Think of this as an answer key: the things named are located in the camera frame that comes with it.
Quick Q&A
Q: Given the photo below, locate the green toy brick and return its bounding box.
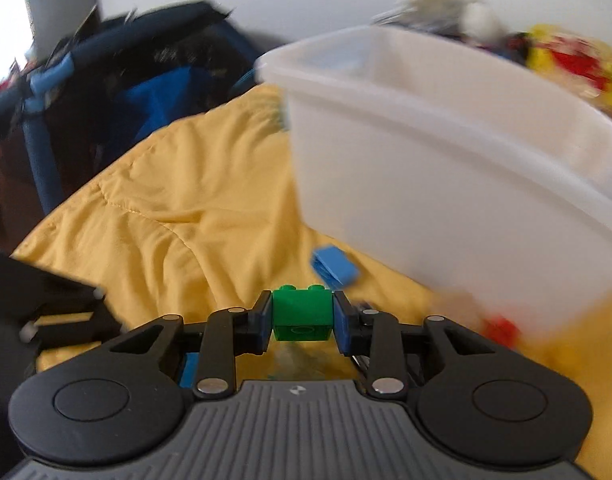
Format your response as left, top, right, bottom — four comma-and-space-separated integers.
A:
272, 285, 335, 343

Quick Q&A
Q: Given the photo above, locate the yellow red plastic bag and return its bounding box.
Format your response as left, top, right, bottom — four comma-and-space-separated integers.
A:
525, 22, 612, 128

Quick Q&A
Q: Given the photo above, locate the grey flat panel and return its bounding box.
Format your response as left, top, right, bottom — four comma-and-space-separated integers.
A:
23, 0, 102, 59

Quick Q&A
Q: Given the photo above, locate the white plastic bin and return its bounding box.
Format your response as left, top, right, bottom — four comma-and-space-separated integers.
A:
256, 25, 612, 341

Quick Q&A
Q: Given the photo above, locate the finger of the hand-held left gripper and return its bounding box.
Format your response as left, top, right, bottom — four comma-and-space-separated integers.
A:
0, 252, 107, 327
20, 309, 125, 357

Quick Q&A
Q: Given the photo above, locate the red toy brick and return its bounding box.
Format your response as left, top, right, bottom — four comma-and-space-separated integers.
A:
481, 314, 523, 350

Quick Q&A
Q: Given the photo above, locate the yellow blanket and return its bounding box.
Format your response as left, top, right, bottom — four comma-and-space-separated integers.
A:
10, 85, 612, 480

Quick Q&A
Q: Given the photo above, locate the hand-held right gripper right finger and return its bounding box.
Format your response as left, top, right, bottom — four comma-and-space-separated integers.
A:
332, 291, 502, 401

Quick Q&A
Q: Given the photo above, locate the blue toy brick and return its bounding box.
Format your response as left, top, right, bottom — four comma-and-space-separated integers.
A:
178, 352, 201, 390
311, 246, 359, 290

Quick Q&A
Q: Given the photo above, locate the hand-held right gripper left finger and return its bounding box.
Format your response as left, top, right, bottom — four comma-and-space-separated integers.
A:
103, 291, 275, 401

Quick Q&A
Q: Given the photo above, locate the white plastic bag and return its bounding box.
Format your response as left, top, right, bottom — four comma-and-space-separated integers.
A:
370, 0, 508, 47

